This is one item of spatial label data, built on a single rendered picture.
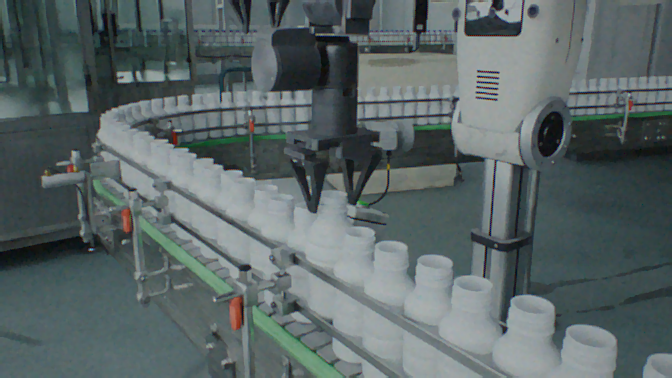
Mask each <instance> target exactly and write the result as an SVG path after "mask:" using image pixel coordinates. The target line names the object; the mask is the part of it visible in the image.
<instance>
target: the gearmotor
mask: <svg viewBox="0 0 672 378"><path fill-rule="evenodd" d="M358 127H363V128H367V130H372V131H377V132H380V133H381V136H380V143H377V142H370V145H374V146H378V147H382V153H386V156H387V186H386V189H385V191H384V194H383V195H382V196H381V197H380V198H379V199H378V200H377V201H375V202H373V203H369V204H368V206H369V205H373V204H375V203H377V202H379V201H380V200H381V199H382V198H383V197H384V196H385V195H386V193H387V190H388V186H389V169H390V164H389V156H391V153H394V152H407V150H409V149H412V147H413V145H414V142H415V132H414V127H413V125H412V123H410V122H409V121H408V120H392V121H386V120H383V121H369V122H360V123H359V124H358ZM362 166H363V164H362V163H361V162H357V161H355V165H354V172H358V170H361V169H362ZM328 167H329V173H331V174H332V175H335V174H336V173H342V165H341V159H340V158H335V157H332V156H329V149H328Z"/></svg>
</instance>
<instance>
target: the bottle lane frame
mask: <svg viewBox="0 0 672 378"><path fill-rule="evenodd" d="M101 198H102V200H103V201H104V204H105V206H106V207H107V208H108V207H112V206H118V205H123V204H126V203H123V202H122V201H121V200H120V199H118V198H117V196H114V195H113V194H112V193H111V192H108V191H106V189H105V188H104V189H101ZM139 219H140V230H141V240H142V250H144V252H143V260H145V269H144V271H146V272H147V273H152V272H156V271H160V270H163V269H164V261H163V257H164V254H166V255H167V256H168V258H169V270H167V271H166V272H164V273H163V274H158V275H154V276H150V280H149V282H148V291H149V293H150V294H151V293H155V292H159V291H162V290H165V289H166V281H165V278H166V274H168V275H169V276H170V282H171V291H168V292H166V293H165V294H161V295H157V296H154V297H152V300H153V301H154V302H155V304H156V305H157V306H158V307H159V309H160V310H161V311H162V312H163V313H165V314H166V315H167V316H168V317H169V318H170V319H171V320H172V323H173V324H174V325H175V326H176V327H177V328H178V329H179V330H180V331H181V332H182V333H184V335H185V336H186V337H187V338H188V339H189V341H190V342H191V343H192V344H193V345H194V346H195V347H196V349H197V350H198V351H199V352H200V353H201V354H203V355H204V356H205V357H206V359H207V360H208V357H207V351H206V346H207V343H206V336H207V334H208V332H211V333H212V334H213V333H214V334H215V335H216V336H217V337H219V338H220V339H221V340H222V341H223V342H224V344H225V345H226V346H227V347H228V348H229V349H230V352H231V354H232V357H233V361H234V377H235V378H244V369H243V349H242V329H239V330H235V331H234V330H233V329H232V327H231V317H230V305H229V304H228V302H225V303H221V304H218V305H213V304H212V302H211V297H212V296H216V295H219V294H223V293H226V292H230V291H234V287H231V286H230V285H229V284H228V283H226V282H225V279H221V278H220V277H219V276H217V275H216V272H211V271H210V269H209V268H207V267H206V264H202V263H201V262H200V261H199V260H198V258H194V257H192V256H191V255H190V254H189V252H186V251H185V249H183V248H182V247H181V245H178V244H176V243H175V242H174V241H173V240H171V239H170V238H168V237H167V235H165V234H163V233H162V232H161V231H160V229H158V230H157V228H156V227H155V226H154V225H153V224H151V223H150V222H148V220H146V219H145V218H143V217H141V216H140V215H139ZM112 222H113V225H114V226H115V227H116V229H117V230H116V231H113V232H114V241H115V251H113V250H112V249H110V247H109V245H108V244H107V251H108V253H109V255H110V256H112V257H113V258H114V259H115V260H116V261H117V262H118V263H119V265H120V266H121V267H122V269H123V270H124V271H125V272H126V273H127V274H128V275H130V276H131V277H132V278H133V279H134V280H135V278H134V273H135V272H136V263H135V254H134V243H133V234H132V224H131V232H129V233H125V231H124V223H123V216H122V215H121V212H119V213H113V214H112ZM135 282H136V283H137V281H136V280H135ZM137 285H138V283H137ZM252 310H254V318H253V333H255V337H254V355H255V378H279V377H280V376H282V366H281V361H282V360H281V355H285V356H286V357H287V358H288V359H289V360H290V378H347V377H346V376H344V375H343V374H342V373H341V372H339V371H338V370H337V369H336V368H335V364H336V362H338V361H336V362H332V364H328V362H327V361H326V360H324V359H323V358H322V357H321V356H319V355H318V354H317V350H319V349H316V350H312V349H309V348H308V347H307V345H305V344H304V343H303V342H302V341H301V337H303V336H301V337H295V336H294V335H293V334H290V333H289V332H288V331H287V330H286V325H280V324H279V323H278V322H276V321H275V320H274V319H273V318H271V316H273V315H267V314H265V313H264V312H263V311H261V309H260V308H259V305H252Z"/></svg>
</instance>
